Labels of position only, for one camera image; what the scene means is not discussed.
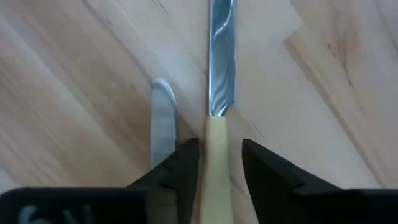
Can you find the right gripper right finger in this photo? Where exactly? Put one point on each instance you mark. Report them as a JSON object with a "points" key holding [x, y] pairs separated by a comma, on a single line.
{"points": [[267, 186]]}

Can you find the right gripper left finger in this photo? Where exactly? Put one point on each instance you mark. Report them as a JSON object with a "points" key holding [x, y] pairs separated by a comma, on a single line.
{"points": [[177, 193]]}

